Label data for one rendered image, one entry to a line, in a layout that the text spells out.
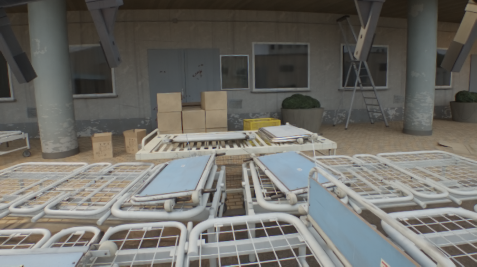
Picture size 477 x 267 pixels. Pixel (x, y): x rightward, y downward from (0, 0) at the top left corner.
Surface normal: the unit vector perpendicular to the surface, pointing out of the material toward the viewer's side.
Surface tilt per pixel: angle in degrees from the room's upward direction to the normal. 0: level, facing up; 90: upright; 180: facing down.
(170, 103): 90
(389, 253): 90
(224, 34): 90
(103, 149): 90
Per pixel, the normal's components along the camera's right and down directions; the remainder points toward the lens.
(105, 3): 0.18, 0.50
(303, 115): -0.18, 0.31
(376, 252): -0.99, 0.04
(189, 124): 0.27, 0.11
